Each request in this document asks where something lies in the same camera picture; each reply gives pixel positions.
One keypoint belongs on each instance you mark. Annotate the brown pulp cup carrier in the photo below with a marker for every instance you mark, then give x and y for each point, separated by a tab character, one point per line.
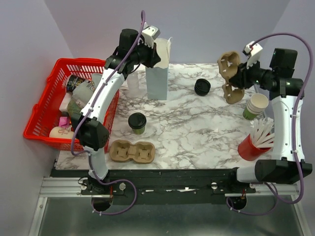
140	152

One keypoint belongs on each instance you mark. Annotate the light blue paper bag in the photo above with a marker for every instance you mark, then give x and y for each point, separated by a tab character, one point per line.
157	77

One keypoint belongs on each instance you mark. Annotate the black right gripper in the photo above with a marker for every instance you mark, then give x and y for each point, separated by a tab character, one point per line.
240	79

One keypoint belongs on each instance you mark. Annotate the grey crumpled bag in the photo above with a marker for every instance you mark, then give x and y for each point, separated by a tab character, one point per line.
96	78

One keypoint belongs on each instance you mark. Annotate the stack of green paper cups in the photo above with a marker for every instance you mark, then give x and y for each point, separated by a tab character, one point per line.
255	106

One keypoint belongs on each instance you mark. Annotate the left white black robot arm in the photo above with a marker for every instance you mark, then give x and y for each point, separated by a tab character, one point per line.
134	48

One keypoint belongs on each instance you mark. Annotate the beige round bun toy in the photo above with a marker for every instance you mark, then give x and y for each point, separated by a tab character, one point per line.
61	133

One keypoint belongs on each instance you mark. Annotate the pink small box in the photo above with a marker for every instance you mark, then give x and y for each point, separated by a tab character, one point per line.
64	122

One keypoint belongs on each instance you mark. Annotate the black cup lid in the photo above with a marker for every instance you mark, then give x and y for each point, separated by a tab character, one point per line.
137	121

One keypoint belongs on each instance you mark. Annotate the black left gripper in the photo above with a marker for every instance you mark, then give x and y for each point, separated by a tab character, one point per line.
154	58

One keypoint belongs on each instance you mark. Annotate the clear plastic water bottle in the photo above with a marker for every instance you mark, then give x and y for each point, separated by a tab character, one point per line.
133	82

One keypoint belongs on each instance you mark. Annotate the green round pouch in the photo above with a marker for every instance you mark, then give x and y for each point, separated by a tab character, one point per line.
73	108

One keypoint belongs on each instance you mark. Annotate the stack of black lids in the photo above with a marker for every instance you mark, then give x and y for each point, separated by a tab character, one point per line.
202	87

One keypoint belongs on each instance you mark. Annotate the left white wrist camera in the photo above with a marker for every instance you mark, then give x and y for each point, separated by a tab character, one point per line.
150	33

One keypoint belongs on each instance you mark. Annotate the black snack can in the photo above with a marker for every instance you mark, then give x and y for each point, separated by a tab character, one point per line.
73	81

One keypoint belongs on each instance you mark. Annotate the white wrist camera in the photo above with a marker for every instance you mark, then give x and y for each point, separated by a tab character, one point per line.
253	52
150	33

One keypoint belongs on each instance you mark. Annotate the red cup holder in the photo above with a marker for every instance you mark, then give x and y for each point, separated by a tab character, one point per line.
248	151

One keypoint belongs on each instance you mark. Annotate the red plastic basket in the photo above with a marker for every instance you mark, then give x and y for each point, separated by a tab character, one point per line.
46	114

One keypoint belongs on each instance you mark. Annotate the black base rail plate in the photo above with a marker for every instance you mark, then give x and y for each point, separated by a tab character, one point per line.
163	187

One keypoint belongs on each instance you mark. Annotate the grey printed pouch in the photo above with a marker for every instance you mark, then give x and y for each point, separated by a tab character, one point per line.
83	93

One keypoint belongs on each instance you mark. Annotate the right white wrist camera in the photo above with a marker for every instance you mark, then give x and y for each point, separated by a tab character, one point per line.
253	52

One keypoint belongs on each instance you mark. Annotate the green paper cup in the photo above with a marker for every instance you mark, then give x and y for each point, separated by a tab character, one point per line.
139	131

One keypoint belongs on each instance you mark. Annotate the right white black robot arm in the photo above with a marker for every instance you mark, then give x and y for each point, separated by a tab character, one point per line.
287	164

